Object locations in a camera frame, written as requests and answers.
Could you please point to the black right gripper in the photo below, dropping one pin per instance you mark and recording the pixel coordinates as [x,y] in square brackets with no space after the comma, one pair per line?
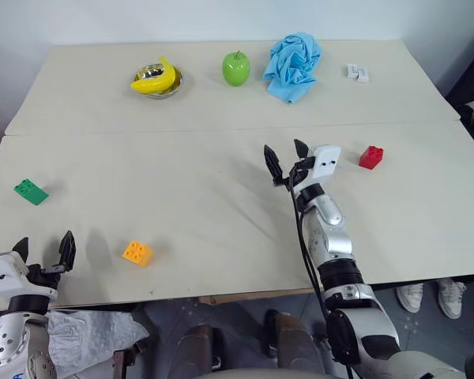
[296,174]

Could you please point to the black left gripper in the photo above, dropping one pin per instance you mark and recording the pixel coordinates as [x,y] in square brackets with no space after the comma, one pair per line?
[43,278]

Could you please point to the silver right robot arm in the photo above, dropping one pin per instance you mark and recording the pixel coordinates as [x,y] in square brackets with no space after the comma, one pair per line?
[332,233]

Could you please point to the green toy brick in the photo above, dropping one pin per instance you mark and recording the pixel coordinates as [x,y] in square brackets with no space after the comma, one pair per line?
[31,192]

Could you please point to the red toy brick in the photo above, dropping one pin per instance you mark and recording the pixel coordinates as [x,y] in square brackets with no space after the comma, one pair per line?
[371,157]

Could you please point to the crumpled blue cloth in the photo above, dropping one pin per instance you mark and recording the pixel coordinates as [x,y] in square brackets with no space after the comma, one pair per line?
[294,69]

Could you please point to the orange toy brick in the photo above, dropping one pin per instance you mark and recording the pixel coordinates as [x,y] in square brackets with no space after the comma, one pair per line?
[138,254]

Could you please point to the crumpled white plastic sheet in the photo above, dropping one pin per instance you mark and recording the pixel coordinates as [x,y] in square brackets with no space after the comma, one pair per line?
[91,331]

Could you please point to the green apple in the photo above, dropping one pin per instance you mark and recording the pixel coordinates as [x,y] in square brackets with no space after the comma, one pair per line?
[235,69]

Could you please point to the shiny metal bowl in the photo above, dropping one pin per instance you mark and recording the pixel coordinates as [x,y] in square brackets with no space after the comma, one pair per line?
[170,87]

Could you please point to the yellow banana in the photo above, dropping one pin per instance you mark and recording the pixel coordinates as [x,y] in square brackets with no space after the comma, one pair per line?
[156,80]

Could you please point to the dark rounded shape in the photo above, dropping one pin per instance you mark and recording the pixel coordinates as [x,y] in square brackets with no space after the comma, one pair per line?
[199,347]
[291,339]

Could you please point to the white sneaker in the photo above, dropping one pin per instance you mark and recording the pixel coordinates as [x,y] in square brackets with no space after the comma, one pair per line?
[452,299]
[410,297]

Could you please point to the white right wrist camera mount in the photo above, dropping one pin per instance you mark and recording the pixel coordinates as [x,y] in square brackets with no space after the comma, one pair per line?
[326,162]

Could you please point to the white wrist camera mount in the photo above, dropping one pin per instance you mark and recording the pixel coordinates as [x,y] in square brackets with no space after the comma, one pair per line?
[326,162]
[2,273]

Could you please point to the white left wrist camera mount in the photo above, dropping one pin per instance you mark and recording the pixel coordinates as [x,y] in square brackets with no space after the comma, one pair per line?
[2,273]

